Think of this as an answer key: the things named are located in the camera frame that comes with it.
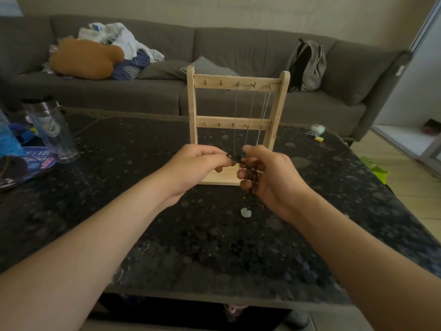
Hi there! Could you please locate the pink item under table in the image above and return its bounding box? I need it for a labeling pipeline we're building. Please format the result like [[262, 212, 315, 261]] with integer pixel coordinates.
[[224, 305, 249, 323]]

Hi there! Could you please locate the person's right hand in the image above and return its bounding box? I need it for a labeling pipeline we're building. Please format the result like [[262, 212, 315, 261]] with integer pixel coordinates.
[[237, 144, 317, 224]]

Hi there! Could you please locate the green bag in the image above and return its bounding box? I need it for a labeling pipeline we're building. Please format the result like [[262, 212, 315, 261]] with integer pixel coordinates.
[[361, 156, 389, 185]]

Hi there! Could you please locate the checkered pillow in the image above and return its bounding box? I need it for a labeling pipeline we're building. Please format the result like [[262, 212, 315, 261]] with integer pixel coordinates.
[[181, 55, 240, 77]]

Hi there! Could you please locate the wooden jewelry stand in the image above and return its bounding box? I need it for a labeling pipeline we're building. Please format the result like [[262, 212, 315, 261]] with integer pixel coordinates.
[[186, 65, 291, 187]]

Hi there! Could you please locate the grey backpack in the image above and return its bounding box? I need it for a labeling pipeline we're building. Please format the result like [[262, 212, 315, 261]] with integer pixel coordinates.
[[286, 38, 327, 92]]

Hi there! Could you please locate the blue plastic bottle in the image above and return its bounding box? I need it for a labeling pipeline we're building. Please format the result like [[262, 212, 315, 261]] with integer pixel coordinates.
[[0, 110, 25, 157]]

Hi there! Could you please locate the person's right forearm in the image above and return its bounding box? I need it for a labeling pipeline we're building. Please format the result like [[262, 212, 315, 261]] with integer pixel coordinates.
[[293, 198, 441, 331]]

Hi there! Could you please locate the dark shoe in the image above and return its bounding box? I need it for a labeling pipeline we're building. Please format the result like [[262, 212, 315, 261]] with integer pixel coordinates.
[[422, 119, 441, 136]]

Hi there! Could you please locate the white crumpled garment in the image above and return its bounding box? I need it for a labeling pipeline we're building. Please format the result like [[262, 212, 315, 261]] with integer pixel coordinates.
[[77, 22, 165, 63]]

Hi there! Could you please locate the person's left forearm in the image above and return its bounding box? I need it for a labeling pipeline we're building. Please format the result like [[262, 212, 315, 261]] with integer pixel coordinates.
[[0, 174, 173, 331]]

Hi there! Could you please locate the blue printed packet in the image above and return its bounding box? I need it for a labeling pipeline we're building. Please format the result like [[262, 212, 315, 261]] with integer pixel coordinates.
[[0, 124, 59, 192]]

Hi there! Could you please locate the sliding glass door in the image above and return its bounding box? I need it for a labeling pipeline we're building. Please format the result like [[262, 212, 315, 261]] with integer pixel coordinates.
[[372, 0, 441, 176]]

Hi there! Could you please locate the silver pendant necklace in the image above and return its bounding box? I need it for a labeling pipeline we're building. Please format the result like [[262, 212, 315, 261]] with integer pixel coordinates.
[[233, 81, 257, 159]]

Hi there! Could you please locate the silver chain necklace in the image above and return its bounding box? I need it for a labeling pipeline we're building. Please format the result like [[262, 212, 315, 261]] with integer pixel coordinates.
[[254, 84, 273, 147]]

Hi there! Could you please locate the black cord necklace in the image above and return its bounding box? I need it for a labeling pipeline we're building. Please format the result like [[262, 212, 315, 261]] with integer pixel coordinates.
[[226, 152, 266, 218]]

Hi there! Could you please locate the brown plush toy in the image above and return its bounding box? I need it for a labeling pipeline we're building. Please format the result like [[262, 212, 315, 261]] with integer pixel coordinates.
[[48, 36, 125, 81]]

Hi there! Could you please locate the grey flat cushion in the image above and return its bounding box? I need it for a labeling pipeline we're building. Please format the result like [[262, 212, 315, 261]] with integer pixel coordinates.
[[137, 60, 189, 80]]

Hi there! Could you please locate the clear plastic tumbler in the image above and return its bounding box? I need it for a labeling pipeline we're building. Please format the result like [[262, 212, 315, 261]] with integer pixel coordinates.
[[22, 97, 80, 164]]

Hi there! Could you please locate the blue crumpled garment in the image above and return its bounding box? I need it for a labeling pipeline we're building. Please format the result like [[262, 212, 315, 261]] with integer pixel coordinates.
[[112, 49, 152, 81]]

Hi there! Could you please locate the grey fabric sofa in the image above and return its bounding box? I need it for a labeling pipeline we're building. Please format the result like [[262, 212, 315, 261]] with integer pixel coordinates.
[[0, 14, 413, 142]]

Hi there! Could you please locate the person's left hand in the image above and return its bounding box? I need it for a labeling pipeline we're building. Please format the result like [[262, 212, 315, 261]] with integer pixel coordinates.
[[151, 143, 237, 208]]

